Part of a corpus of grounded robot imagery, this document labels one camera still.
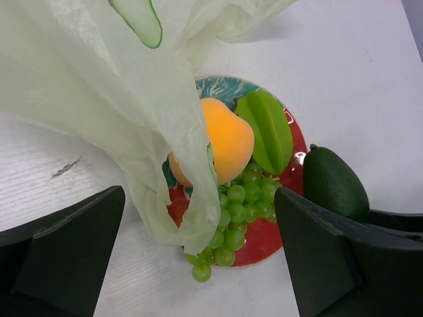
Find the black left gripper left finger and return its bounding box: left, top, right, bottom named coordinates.
left=1, top=186, right=126, bottom=316

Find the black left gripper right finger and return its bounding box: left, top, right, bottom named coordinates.
left=275, top=188, right=422, bottom=316

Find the dark green fake avocado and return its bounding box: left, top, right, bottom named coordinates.
left=303, top=144, right=369, bottom=221

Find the green fake grape bunch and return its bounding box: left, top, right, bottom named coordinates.
left=184, top=160, right=281, bottom=283

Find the green fake starfruit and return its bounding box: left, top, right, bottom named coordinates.
left=235, top=90, right=293, bottom=175

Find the orange fake peach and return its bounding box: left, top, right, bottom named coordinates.
left=167, top=97, right=256, bottom=188

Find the light green plastic bag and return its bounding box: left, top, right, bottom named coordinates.
left=1, top=1, right=289, bottom=254

